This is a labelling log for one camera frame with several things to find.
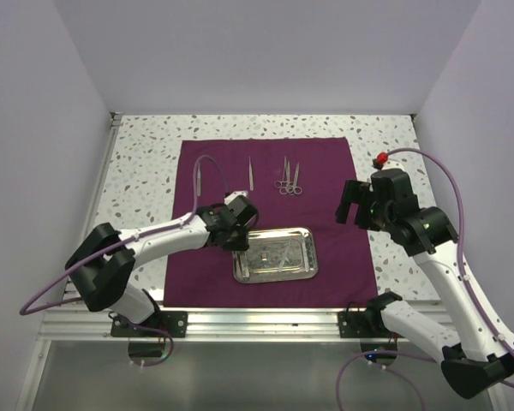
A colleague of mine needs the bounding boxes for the steel forceps with ring handles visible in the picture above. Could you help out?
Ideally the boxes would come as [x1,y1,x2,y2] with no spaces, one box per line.
[288,164,302,195]

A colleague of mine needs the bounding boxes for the pointed steel tweezers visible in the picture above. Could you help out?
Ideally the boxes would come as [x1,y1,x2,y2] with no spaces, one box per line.
[248,156,254,191]

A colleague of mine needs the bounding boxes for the purple surgical cloth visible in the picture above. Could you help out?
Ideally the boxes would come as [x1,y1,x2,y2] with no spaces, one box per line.
[164,138,378,308]

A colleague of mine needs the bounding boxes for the stainless steel instrument tray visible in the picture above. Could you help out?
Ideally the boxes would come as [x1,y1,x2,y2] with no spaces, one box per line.
[233,227,319,284]

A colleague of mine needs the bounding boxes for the steel surgical scissors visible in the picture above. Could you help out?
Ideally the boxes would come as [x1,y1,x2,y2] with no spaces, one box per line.
[274,158,294,195]

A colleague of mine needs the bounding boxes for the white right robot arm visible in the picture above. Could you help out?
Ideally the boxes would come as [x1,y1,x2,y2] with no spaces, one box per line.
[335,169,514,399]

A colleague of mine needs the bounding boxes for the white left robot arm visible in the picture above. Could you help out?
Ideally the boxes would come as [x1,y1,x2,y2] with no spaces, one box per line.
[65,192,259,337]

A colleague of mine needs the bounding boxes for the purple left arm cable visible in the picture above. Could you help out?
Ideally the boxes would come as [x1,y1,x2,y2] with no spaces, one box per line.
[19,154,230,367]

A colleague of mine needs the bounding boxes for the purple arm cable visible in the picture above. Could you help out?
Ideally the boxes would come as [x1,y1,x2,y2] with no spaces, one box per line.
[336,147,514,411]
[19,154,230,367]

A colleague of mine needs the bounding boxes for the steel scalpel handle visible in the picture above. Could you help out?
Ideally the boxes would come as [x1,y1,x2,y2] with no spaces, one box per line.
[278,240,292,273]

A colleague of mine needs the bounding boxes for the aluminium table edge rail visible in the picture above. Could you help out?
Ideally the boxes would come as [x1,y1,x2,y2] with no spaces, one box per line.
[38,303,485,343]

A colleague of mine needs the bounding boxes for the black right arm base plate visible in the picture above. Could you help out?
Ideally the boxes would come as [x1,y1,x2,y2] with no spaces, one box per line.
[337,303,392,339]

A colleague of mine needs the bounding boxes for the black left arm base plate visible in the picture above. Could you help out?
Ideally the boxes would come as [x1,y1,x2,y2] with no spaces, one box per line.
[108,311,188,338]

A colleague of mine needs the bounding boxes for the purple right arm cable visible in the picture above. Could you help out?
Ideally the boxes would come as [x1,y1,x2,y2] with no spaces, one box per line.
[336,147,514,411]

